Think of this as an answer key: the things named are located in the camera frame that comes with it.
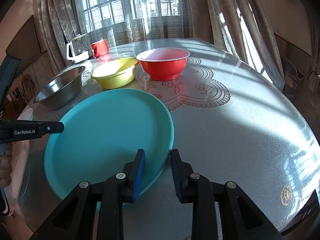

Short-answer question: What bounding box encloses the stainless steel bowl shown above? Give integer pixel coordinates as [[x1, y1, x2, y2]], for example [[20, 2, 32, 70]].
[[33, 66, 85, 111]]

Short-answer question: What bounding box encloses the white glass electric kettle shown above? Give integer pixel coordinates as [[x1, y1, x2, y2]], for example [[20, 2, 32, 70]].
[[66, 34, 93, 64]]

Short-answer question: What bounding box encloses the teal round plate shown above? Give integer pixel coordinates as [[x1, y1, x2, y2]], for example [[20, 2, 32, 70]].
[[44, 89, 174, 199]]

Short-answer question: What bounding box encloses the left human hand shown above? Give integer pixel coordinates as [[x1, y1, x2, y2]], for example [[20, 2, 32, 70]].
[[0, 143, 13, 187]]

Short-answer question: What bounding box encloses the wall mounted television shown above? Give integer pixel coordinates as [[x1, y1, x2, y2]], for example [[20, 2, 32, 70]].
[[5, 15, 42, 74]]

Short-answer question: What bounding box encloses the white floral plate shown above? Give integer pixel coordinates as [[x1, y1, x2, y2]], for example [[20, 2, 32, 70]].
[[2, 107, 34, 217]]

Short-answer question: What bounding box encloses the red plastic bowl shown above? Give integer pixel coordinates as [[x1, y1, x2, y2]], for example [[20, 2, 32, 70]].
[[136, 48, 190, 81]]

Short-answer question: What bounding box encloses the beige window curtain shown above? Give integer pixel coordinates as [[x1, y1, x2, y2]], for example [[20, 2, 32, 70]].
[[37, 0, 81, 74], [183, 0, 285, 90]]

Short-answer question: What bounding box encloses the beige window curtain left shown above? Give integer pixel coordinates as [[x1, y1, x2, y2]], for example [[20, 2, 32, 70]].
[[37, 0, 81, 74]]

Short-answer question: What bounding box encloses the red mug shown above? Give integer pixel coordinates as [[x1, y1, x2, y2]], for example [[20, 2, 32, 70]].
[[92, 39, 109, 58]]

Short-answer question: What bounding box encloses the yellow plastic bowl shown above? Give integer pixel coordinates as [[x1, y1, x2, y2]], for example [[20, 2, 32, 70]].
[[91, 57, 139, 90]]

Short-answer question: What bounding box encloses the beige window curtain right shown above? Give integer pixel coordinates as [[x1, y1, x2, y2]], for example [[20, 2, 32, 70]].
[[183, 0, 285, 90]]

